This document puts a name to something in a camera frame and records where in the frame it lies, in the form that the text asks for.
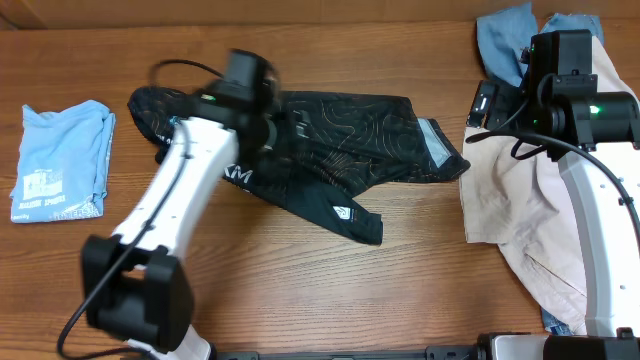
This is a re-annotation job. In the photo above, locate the black orange patterned t-shirt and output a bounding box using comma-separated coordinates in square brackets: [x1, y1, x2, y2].
[128, 86, 470, 245]

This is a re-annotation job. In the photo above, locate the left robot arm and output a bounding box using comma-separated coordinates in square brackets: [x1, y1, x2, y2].
[57, 49, 278, 359]

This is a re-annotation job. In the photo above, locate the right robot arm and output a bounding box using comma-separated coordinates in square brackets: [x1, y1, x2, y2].
[466, 30, 639, 359]

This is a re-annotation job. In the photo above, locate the blue denim garment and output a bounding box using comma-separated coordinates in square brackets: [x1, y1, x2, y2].
[476, 2, 604, 87]

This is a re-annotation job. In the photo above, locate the beige pink garment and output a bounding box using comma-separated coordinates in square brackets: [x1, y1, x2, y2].
[460, 33, 639, 335]

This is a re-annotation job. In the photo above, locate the folded light blue t-shirt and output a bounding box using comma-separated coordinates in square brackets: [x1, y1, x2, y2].
[10, 100, 116, 223]

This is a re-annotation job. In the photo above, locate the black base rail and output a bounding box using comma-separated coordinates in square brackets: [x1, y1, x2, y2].
[214, 345, 478, 360]

